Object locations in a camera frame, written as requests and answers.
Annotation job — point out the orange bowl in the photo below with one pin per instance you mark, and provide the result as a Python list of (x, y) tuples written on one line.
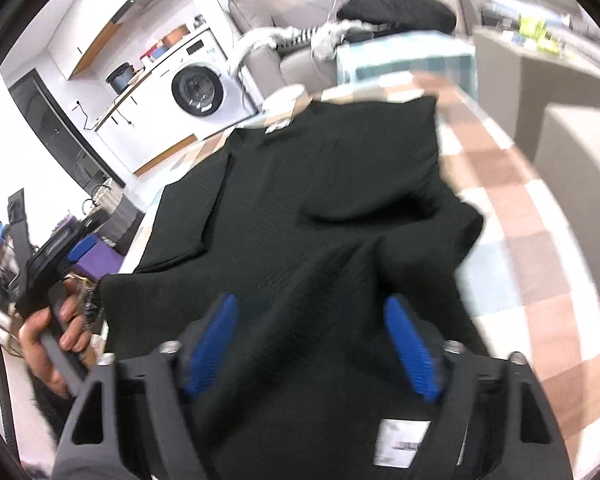
[(177, 34)]

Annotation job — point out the purple bag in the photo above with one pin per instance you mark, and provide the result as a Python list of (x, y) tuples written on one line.
[(91, 257)]

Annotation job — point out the checkered brown blue bedspread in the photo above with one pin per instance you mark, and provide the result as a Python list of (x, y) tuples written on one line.
[(525, 283)]

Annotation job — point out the wire shoe rack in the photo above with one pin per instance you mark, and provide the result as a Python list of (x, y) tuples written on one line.
[(10, 320)]

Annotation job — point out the dark cooking pot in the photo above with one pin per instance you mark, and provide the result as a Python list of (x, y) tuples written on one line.
[(120, 78)]

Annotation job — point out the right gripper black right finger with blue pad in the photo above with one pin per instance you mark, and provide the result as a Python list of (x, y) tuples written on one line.
[(494, 422)]

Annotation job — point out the white grey clothes heap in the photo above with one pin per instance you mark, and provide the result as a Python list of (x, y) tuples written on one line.
[(322, 40)]

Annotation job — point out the woven laundry basket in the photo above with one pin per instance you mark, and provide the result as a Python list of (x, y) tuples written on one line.
[(123, 220)]

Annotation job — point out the grey sofa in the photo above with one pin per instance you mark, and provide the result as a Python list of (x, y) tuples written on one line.
[(272, 69)]

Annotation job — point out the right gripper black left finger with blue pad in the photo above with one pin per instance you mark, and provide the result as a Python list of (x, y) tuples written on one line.
[(130, 420)]

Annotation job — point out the wooden countertop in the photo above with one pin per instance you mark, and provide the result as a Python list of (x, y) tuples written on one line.
[(115, 111)]

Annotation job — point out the yellow green cloth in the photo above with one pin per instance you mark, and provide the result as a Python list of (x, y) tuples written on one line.
[(533, 35)]

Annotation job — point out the black clothes pile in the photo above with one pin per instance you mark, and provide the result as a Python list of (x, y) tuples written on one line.
[(401, 15)]

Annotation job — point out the black knit sweater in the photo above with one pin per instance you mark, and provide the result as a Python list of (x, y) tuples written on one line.
[(311, 372)]

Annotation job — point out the person's left hand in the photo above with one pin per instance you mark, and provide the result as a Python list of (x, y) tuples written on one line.
[(77, 338)]

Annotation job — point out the white washing machine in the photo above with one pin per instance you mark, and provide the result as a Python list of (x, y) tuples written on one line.
[(191, 93)]

